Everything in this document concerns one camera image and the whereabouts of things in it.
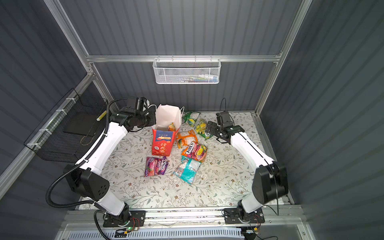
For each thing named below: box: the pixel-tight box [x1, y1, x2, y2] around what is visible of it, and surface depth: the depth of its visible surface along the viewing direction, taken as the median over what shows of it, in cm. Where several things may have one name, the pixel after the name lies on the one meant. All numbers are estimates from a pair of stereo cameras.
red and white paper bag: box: [151, 104, 185, 157], surface depth 91 cm
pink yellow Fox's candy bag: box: [181, 141, 208, 163], surface depth 96 cm
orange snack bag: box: [176, 129, 199, 149], surface depth 103 cm
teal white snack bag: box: [173, 155, 202, 185], surface depth 89 cm
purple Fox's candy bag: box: [144, 156, 169, 177], surface depth 90 cm
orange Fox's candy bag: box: [168, 122, 176, 132], surface depth 100 cm
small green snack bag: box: [182, 111, 201, 127], surface depth 114 cm
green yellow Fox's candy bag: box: [195, 118, 214, 140], surface depth 107 cm
